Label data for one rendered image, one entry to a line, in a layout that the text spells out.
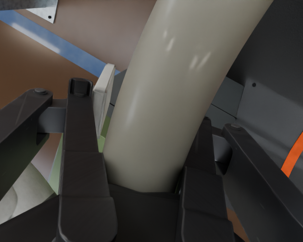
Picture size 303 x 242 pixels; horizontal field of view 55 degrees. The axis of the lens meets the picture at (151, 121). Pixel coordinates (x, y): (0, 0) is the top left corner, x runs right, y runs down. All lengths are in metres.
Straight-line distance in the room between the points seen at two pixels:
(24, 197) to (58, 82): 1.27
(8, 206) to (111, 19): 1.14
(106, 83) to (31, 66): 1.73
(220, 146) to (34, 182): 0.50
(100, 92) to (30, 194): 0.46
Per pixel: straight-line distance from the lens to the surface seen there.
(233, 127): 0.16
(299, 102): 1.42
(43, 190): 0.62
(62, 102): 0.16
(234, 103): 1.14
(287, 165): 1.55
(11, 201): 0.59
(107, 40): 1.56
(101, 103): 0.16
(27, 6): 1.63
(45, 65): 1.82
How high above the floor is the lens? 1.36
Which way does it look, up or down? 59 degrees down
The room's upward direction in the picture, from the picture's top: 137 degrees counter-clockwise
